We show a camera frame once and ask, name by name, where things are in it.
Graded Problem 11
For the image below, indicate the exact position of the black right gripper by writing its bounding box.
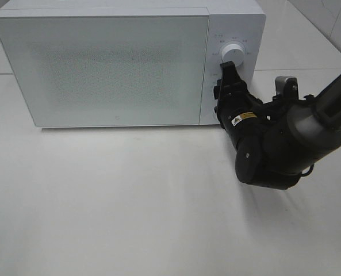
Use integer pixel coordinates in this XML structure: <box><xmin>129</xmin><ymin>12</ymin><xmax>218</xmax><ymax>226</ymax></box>
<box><xmin>213</xmin><ymin>61</ymin><xmax>301</xmax><ymax>190</ymax></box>

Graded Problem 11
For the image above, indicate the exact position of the round white door button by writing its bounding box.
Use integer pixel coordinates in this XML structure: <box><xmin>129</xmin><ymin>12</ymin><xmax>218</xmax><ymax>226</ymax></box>
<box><xmin>213</xmin><ymin>111</ymin><xmax>219</xmax><ymax>123</ymax></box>

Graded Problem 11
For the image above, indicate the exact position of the white microwave door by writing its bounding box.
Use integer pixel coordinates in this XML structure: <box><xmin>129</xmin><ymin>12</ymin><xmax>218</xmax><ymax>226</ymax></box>
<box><xmin>0</xmin><ymin>16</ymin><xmax>208</xmax><ymax>127</ymax></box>

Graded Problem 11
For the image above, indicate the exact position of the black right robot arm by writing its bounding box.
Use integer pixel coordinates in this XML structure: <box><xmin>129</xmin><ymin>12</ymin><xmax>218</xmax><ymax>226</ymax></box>
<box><xmin>213</xmin><ymin>62</ymin><xmax>341</xmax><ymax>190</ymax></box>

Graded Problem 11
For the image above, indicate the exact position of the upper white microwave knob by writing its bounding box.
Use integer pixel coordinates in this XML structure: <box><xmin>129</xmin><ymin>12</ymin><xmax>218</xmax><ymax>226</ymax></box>
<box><xmin>220</xmin><ymin>42</ymin><xmax>246</xmax><ymax>67</ymax></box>

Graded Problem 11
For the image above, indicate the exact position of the white microwave oven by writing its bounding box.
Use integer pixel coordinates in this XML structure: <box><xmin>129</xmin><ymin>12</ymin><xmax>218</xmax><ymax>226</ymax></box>
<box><xmin>0</xmin><ymin>1</ymin><xmax>266</xmax><ymax>125</ymax></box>

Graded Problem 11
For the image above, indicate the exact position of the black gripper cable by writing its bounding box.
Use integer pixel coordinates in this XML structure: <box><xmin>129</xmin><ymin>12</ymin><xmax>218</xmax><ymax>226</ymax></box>
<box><xmin>299</xmin><ymin>163</ymin><xmax>315</xmax><ymax>177</ymax></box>

